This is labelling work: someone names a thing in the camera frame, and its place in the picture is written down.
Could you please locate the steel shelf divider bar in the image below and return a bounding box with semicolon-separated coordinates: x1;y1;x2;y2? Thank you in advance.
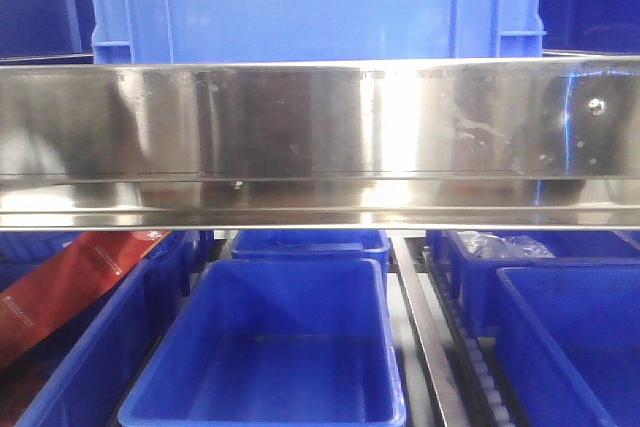
391;236;470;426

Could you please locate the screw on steel rail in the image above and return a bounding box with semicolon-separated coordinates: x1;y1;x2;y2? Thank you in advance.
587;98;606;117

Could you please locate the red flat package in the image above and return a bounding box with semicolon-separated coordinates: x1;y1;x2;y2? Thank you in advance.
1;230;170;368

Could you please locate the roller track strip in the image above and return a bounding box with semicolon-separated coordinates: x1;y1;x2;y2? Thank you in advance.
421;246;514;426

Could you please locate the clear plastic bag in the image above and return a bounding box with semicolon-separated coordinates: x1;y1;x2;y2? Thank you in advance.
457;231;555;259

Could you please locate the blue bin centre rear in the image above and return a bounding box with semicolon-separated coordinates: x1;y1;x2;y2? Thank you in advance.
230;229;391;284

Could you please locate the blue bin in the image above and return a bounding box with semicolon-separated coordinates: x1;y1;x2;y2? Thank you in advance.
230;229;391;284
1;231;213;426
118;259;406;426
495;266;639;426
434;230;639;337

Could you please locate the blue bin right front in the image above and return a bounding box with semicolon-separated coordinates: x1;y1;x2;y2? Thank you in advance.
495;266;639;426

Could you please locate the stainless steel shelf rail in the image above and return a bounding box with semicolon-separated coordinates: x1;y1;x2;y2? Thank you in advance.
1;55;639;230

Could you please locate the blue bin left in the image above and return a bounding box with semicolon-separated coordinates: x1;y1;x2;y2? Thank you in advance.
1;231;213;426

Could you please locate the blue bin right rear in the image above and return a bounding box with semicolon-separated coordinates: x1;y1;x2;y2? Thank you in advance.
434;230;639;337

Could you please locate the large blue crate upper shelf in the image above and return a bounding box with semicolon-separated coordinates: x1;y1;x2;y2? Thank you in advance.
92;0;544;63

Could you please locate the blue bin centre front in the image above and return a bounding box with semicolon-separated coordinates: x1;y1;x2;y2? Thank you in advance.
118;259;406;426

